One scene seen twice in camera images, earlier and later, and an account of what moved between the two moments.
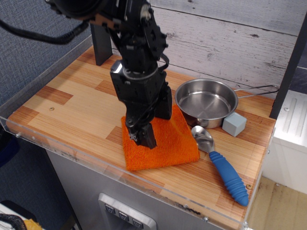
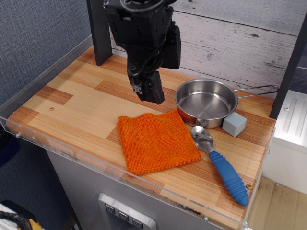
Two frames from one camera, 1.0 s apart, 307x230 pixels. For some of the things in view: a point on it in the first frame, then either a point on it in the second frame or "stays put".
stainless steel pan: (205, 102) stays put
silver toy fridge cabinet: (101, 200) stays put
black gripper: (137, 83) → (140, 27)
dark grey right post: (292, 65) stays put
